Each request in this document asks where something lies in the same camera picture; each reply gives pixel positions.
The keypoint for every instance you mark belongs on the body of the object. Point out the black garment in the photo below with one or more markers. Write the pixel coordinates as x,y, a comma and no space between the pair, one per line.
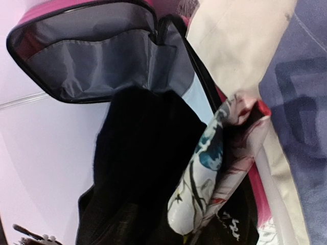
145,144

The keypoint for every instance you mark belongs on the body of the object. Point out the pink and teal kids suitcase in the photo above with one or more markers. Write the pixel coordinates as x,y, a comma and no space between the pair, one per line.
93,53

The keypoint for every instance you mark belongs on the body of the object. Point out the beige garment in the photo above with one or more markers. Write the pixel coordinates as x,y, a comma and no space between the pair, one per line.
236,41

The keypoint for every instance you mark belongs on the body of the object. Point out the dark blue patterned garment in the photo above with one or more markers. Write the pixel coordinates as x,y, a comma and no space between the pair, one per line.
294,87

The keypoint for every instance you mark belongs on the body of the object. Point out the white plastic mesh basket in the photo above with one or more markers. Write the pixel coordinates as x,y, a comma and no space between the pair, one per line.
278,229

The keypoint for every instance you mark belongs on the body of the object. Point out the pale blue folded garment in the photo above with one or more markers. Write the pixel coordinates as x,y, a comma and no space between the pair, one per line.
196,98

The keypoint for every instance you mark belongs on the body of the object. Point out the floral white tablecloth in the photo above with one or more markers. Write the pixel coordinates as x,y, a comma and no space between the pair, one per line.
222,158

